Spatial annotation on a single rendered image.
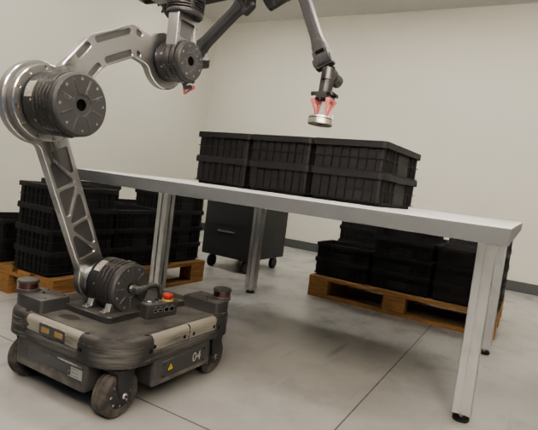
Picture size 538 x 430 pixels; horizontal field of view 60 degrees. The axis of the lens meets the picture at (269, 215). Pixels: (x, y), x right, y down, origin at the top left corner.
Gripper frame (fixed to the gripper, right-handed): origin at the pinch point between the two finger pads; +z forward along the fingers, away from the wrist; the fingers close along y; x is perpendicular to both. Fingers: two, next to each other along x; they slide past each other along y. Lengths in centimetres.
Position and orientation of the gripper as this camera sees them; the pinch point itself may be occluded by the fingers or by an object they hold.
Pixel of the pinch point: (321, 114)
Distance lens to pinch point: 202.6
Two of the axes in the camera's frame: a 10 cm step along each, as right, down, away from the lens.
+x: -5.7, -0.8, -8.2
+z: -1.7, 9.9, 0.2
